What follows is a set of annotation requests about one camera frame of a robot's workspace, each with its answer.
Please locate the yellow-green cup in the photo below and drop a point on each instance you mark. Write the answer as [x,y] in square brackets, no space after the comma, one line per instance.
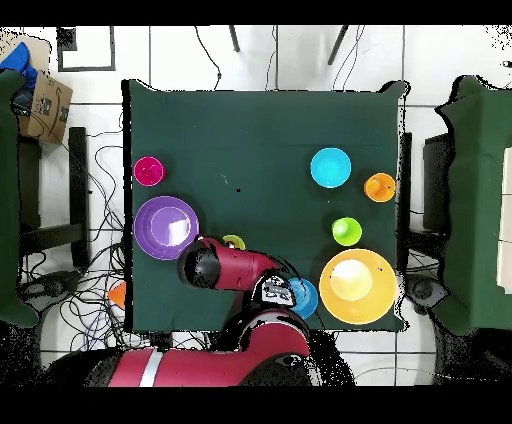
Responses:
[235,240]

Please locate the orange bowl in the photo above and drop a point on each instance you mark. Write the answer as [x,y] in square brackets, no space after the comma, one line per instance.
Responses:
[118,294]

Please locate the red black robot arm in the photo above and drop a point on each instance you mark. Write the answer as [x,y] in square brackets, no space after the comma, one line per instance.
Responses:
[240,264]

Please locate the purple bowl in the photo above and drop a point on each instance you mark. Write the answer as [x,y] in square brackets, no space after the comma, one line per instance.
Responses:
[160,228]

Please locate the pink cup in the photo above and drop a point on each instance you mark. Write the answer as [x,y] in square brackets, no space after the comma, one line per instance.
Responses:
[148,171]

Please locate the blue bowl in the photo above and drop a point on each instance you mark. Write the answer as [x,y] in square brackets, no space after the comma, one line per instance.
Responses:
[308,298]

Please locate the dark green tablecloth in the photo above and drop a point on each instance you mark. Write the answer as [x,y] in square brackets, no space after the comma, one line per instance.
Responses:
[248,128]

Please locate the black stand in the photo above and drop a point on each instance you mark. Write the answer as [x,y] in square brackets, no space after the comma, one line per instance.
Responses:
[78,196]

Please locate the green cup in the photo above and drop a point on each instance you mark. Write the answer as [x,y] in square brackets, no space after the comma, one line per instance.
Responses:
[346,231]

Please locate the cyan bowl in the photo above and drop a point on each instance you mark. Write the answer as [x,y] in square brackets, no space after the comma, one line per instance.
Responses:
[330,167]

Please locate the large yellow bowl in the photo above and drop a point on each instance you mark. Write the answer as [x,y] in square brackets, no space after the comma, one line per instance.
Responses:
[358,300]

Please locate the grey floor device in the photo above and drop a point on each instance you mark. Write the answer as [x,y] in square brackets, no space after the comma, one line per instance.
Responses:
[424,290]
[52,286]

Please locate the orange cup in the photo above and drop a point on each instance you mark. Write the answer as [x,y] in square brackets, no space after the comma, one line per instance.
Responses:
[379,187]

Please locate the dark chair leg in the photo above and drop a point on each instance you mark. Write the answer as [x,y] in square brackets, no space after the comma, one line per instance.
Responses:
[234,39]
[338,44]

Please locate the green cloth covered table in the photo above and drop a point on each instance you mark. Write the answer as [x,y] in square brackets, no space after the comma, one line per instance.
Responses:
[8,200]
[480,200]

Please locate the printed cardboard box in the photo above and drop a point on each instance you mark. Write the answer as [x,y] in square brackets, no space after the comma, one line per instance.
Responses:
[48,112]

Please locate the black chair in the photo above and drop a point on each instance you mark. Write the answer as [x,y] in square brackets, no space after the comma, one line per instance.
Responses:
[436,180]

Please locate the blue cloth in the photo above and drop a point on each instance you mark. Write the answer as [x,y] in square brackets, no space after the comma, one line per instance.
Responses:
[18,62]

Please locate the white box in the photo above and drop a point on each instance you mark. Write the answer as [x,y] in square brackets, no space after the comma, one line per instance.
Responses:
[506,220]

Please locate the black floor frame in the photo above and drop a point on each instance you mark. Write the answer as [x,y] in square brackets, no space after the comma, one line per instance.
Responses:
[66,40]

